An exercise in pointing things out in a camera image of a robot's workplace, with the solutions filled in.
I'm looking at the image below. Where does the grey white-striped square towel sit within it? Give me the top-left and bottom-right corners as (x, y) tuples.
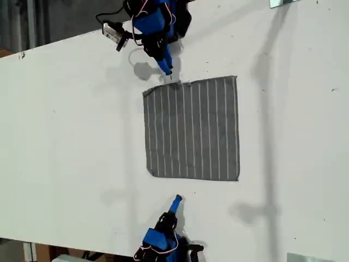
(142, 75), (241, 182)

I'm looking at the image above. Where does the brown cardboard box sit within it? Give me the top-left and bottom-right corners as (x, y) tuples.
(35, 243), (107, 262)

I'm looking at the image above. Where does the red white wire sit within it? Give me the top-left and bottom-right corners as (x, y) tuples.
(133, 231), (180, 260)
(130, 0), (177, 47)

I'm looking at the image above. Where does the silver black camera box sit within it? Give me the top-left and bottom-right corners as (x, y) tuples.
(101, 22), (129, 52)

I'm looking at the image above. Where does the black camera cable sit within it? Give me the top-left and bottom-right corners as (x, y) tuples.
(95, 3), (129, 28)

